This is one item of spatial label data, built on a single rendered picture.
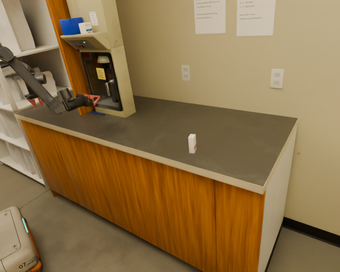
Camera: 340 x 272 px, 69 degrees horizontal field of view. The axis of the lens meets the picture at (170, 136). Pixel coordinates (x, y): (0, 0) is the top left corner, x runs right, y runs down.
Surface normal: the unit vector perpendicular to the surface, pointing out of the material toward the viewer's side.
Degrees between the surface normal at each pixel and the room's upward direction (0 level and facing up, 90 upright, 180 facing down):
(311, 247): 0
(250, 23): 90
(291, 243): 0
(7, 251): 0
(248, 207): 90
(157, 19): 90
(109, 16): 90
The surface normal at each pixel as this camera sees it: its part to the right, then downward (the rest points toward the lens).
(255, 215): -0.56, 0.44
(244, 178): -0.11, -0.87
